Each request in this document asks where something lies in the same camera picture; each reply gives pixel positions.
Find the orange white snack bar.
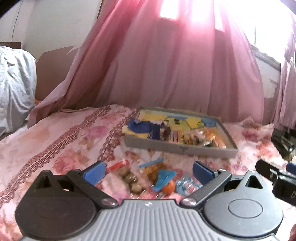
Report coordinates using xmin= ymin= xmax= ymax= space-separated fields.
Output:
xmin=205 ymin=131 xmax=227 ymax=149

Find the golden yellow snack wrapper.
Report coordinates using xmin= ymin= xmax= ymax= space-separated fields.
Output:
xmin=183 ymin=130 xmax=210 ymax=147

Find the pink purple snack packet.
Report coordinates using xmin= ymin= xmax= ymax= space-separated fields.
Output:
xmin=169 ymin=130 xmax=184 ymax=144

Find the clear packet of brown snacks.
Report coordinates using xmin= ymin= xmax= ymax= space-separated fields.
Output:
xmin=139 ymin=158 xmax=167 ymax=184

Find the dark brown snack packet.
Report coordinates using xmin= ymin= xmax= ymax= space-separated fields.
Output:
xmin=159 ymin=126 xmax=171 ymax=141

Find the dark bedside furniture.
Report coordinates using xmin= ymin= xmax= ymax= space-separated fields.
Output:
xmin=271 ymin=129 xmax=295 ymax=162

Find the pink floral bed sheet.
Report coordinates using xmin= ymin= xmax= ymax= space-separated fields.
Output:
xmin=1 ymin=105 xmax=287 ymax=240

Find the grey tray with cartoon drawing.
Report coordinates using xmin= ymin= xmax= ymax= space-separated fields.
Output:
xmin=121 ymin=107 xmax=238 ymax=159

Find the pink curtain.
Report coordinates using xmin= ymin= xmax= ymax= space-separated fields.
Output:
xmin=29 ymin=1 xmax=295 ymax=129

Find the white pillow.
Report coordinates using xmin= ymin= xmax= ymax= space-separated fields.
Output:
xmin=1 ymin=46 xmax=37 ymax=138

